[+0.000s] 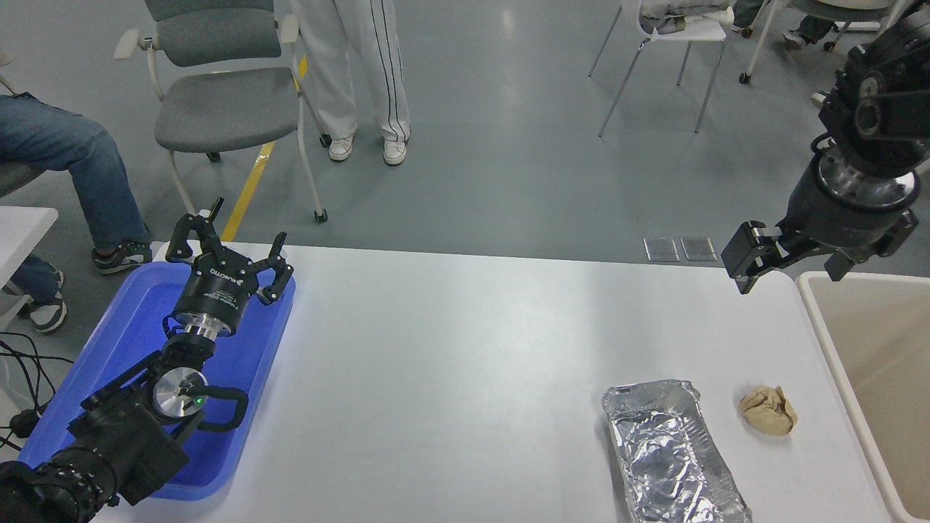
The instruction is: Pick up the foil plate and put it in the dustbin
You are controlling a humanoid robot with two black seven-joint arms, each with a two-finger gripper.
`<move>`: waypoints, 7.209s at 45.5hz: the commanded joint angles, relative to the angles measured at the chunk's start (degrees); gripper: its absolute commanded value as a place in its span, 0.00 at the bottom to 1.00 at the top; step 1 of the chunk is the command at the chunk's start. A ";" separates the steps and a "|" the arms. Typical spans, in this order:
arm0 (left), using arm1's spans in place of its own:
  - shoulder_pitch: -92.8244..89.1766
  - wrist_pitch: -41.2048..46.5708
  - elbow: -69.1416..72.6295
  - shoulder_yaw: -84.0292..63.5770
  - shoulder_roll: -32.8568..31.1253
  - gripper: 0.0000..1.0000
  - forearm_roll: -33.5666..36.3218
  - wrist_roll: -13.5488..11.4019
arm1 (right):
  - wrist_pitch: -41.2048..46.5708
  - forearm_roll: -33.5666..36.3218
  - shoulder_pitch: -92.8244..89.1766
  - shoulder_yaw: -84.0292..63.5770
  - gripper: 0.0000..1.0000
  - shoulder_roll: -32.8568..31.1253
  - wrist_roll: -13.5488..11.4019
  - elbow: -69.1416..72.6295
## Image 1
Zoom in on white-framed rolling chair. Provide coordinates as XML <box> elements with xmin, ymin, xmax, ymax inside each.
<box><xmin>740</xmin><ymin>0</ymin><xmax>913</xmax><ymax>84</ymax></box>

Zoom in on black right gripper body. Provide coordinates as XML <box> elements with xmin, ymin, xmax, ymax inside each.
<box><xmin>781</xmin><ymin>169</ymin><xmax>918</xmax><ymax>256</ymax></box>

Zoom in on black cables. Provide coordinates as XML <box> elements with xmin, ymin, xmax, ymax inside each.
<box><xmin>0</xmin><ymin>333</ymin><xmax>73</xmax><ymax>451</ymax></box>

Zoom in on small white table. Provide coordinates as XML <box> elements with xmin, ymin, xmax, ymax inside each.
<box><xmin>0</xmin><ymin>206</ymin><xmax>59</xmax><ymax>331</ymax></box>

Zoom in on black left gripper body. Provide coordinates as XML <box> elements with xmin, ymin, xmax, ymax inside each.
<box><xmin>172</xmin><ymin>246</ymin><xmax>260</xmax><ymax>333</ymax></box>

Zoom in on crumpled tan paper ball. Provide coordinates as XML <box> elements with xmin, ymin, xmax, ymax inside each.
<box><xmin>739</xmin><ymin>385</ymin><xmax>798</xmax><ymax>437</ymax></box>

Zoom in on foil tray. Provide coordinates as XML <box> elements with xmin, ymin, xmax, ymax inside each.
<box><xmin>602</xmin><ymin>379</ymin><xmax>753</xmax><ymax>523</ymax></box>

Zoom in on person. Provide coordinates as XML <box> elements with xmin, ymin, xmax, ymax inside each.
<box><xmin>289</xmin><ymin>0</ymin><xmax>412</xmax><ymax>166</ymax></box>
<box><xmin>730</xmin><ymin>0</ymin><xmax>838</xmax><ymax>50</ymax></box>
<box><xmin>0</xmin><ymin>91</ymin><xmax>153</xmax><ymax>335</ymax></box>

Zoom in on blue plastic tray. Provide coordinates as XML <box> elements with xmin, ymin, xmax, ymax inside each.
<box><xmin>18</xmin><ymin>261</ymin><xmax>297</xmax><ymax>502</ymax></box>

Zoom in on large pale bin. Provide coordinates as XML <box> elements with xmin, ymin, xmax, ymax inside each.
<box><xmin>796</xmin><ymin>271</ymin><xmax>930</xmax><ymax>523</ymax></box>

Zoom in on grey office chair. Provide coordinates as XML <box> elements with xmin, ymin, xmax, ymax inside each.
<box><xmin>114</xmin><ymin>0</ymin><xmax>329</xmax><ymax>224</ymax></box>

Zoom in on white metal-legged chair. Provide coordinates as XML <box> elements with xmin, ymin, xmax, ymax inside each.
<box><xmin>589</xmin><ymin>0</ymin><xmax>735</xmax><ymax>137</ymax></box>

